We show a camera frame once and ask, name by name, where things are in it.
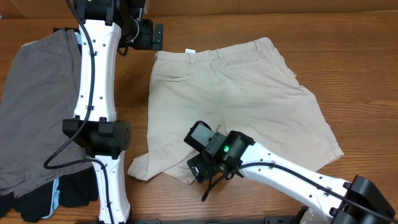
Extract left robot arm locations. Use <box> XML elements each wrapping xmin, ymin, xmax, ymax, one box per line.
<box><xmin>62</xmin><ymin>0</ymin><xmax>163</xmax><ymax>223</ymax></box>

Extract beige khaki shorts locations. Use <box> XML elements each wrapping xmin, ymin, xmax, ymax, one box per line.
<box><xmin>128</xmin><ymin>37</ymin><xmax>343</xmax><ymax>184</ymax></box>

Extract grey folded garment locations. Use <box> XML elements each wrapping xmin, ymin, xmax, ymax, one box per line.
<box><xmin>1</xmin><ymin>30</ymin><xmax>90</xmax><ymax>197</ymax></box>

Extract black garment with blue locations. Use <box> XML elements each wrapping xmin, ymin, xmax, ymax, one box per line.
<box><xmin>0</xmin><ymin>27</ymin><xmax>100</xmax><ymax>223</ymax></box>

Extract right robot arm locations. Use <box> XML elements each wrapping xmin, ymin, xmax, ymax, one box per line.
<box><xmin>184</xmin><ymin>121</ymin><xmax>397</xmax><ymax>223</ymax></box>

